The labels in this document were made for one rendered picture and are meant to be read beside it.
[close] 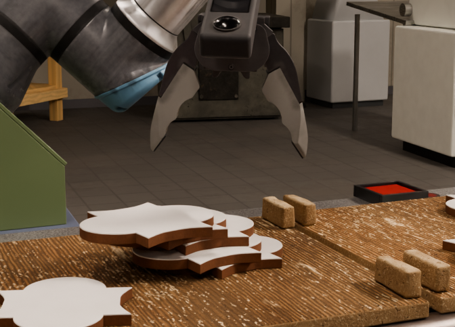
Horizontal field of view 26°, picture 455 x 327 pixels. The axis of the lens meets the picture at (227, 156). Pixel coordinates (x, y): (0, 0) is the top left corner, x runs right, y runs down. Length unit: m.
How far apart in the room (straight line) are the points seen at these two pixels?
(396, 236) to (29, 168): 0.55
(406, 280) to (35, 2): 0.76
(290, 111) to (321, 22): 8.06
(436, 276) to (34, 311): 0.37
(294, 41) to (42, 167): 7.94
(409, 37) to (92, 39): 5.34
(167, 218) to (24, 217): 0.48
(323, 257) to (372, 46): 8.02
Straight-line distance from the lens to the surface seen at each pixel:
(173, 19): 1.45
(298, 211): 1.18
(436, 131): 6.43
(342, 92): 8.94
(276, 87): 0.96
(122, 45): 1.44
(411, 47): 6.68
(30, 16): 1.46
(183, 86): 0.96
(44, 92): 8.02
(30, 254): 1.08
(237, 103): 8.13
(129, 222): 0.97
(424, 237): 1.14
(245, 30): 0.87
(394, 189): 1.41
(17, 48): 1.46
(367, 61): 9.03
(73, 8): 1.46
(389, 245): 1.10
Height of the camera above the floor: 1.23
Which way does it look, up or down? 11 degrees down
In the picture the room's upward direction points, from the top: straight up
